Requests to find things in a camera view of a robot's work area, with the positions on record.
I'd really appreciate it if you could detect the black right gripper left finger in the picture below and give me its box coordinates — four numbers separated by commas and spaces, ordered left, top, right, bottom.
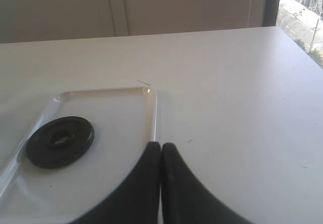
74, 142, 161, 223

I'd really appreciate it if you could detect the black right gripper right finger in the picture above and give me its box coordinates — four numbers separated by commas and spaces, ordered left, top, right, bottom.
161, 143, 249, 223

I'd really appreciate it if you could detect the black rubber ring disc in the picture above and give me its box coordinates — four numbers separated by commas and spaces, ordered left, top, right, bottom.
26, 116, 95, 169

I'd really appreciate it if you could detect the white plastic tray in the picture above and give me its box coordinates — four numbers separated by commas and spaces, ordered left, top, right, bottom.
1, 87, 157, 223

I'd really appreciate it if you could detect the dark window frame post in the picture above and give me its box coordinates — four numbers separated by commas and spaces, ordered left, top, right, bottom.
262, 0, 280, 27

